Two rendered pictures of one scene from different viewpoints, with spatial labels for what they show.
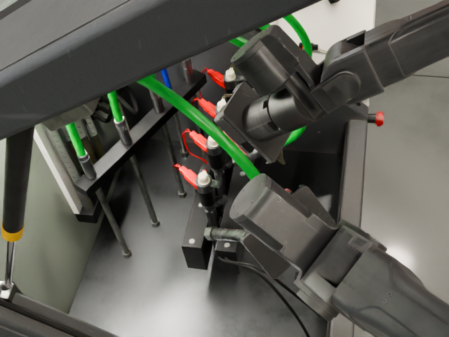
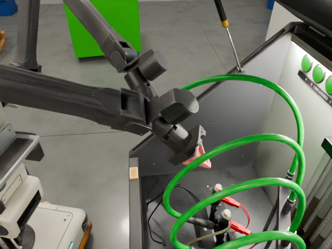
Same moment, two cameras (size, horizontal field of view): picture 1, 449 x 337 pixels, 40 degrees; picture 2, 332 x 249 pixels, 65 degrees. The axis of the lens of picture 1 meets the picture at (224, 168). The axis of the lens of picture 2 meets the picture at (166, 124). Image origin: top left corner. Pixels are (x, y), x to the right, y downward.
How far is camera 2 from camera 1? 101 cm
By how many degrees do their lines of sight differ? 87
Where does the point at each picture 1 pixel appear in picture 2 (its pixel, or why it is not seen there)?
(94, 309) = (257, 202)
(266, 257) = not seen: hidden behind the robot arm
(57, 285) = (275, 187)
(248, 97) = (191, 141)
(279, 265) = not seen: hidden behind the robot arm
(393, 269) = (108, 31)
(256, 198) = (156, 52)
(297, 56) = (158, 98)
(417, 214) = not seen: outside the picture
